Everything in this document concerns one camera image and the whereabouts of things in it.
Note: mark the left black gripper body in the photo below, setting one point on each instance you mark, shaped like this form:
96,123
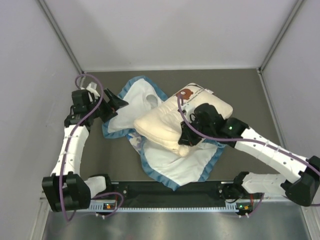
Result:
104,110

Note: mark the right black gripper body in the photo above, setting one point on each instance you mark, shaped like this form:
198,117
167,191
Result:
193,137

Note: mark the blue white bear pillowcase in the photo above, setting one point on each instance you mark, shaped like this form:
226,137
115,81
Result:
158,163

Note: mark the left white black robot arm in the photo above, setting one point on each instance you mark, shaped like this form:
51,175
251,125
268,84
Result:
64,189

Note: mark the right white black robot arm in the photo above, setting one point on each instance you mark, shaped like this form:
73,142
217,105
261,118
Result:
297,177

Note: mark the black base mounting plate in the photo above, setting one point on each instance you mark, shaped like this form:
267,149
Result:
152,194

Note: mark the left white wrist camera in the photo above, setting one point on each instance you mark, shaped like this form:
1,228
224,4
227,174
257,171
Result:
92,88

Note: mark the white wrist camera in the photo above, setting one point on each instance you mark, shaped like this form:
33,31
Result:
187,109
92,88

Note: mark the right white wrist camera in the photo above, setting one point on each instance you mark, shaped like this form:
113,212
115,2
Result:
187,109

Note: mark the grey slotted cable duct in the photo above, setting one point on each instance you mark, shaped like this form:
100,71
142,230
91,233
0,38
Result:
101,207

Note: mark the aluminium frame rail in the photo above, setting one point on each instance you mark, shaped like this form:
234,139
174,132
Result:
267,197

